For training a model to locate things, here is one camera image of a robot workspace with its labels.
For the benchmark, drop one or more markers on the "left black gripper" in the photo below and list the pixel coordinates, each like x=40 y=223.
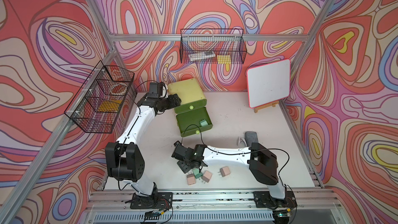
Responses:
x=172 y=104

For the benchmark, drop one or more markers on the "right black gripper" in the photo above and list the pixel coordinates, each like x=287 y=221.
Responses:
x=183 y=167

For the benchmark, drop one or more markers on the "green drawer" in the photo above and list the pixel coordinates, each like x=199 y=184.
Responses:
x=186 y=107
x=189 y=122

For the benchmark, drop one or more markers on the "green plug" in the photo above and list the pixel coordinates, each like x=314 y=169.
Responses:
x=197 y=173
x=204 y=123

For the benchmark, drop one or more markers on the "pink plug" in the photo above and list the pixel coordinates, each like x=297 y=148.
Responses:
x=225 y=171
x=191 y=180
x=206 y=177

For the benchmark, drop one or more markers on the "yellow green drawer cabinet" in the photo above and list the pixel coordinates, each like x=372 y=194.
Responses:
x=188 y=90

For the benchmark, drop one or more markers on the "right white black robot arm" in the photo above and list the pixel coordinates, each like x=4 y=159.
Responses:
x=260 y=161

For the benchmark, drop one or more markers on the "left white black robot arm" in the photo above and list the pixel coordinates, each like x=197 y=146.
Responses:
x=124 y=159

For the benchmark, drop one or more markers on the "grey box in back basket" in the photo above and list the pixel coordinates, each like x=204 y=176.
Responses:
x=200 y=56

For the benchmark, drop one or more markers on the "yellow block in back basket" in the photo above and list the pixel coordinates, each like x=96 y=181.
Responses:
x=224 y=59

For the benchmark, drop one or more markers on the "yellow block in basket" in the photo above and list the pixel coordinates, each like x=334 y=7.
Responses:
x=109 y=106
x=224 y=59

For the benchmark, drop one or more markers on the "grey felt eraser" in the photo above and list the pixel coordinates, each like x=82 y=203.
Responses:
x=251 y=137

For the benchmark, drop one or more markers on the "yellow block in left basket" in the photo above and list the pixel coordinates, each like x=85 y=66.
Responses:
x=109 y=106

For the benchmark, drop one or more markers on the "wooden easel stand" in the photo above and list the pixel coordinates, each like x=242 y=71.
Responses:
x=271 y=104

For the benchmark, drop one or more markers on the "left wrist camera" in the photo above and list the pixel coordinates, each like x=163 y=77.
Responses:
x=157 y=90

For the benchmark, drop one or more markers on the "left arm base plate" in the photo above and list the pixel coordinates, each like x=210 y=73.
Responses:
x=162 y=200

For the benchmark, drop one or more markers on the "black wire basket back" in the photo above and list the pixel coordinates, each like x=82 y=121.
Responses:
x=220 y=41

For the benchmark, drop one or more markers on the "black wire basket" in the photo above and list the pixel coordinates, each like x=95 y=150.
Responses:
x=220 y=41
x=105 y=82

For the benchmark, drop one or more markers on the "black wire basket left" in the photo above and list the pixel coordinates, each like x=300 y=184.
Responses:
x=105 y=82

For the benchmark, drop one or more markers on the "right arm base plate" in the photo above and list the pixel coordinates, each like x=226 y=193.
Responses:
x=263 y=199

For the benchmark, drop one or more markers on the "white board pink frame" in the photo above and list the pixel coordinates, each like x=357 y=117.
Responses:
x=268 y=83

